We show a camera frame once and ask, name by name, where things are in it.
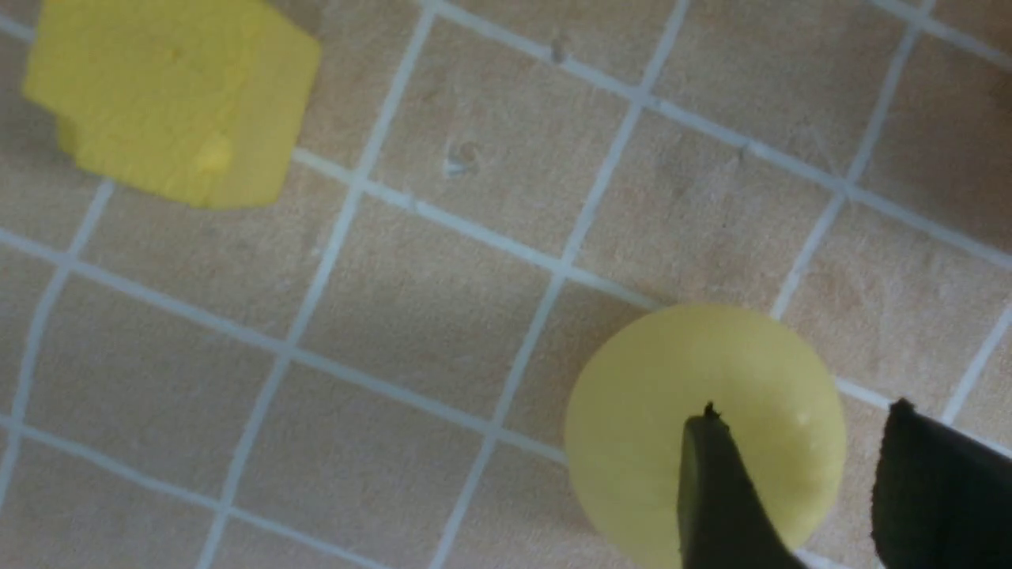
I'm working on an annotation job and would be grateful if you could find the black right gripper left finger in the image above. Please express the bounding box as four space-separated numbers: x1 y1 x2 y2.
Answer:
677 403 806 568

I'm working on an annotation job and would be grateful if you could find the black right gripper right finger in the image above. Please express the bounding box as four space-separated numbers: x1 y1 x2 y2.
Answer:
871 399 1011 568

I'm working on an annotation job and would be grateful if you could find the yellow bun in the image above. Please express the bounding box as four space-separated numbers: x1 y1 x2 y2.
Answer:
564 303 847 568

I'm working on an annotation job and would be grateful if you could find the checkered orange tablecloth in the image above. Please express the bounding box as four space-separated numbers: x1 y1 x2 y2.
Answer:
2 1 1010 568

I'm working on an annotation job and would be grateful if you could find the yellow cube block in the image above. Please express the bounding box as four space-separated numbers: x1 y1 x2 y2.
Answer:
22 1 321 209

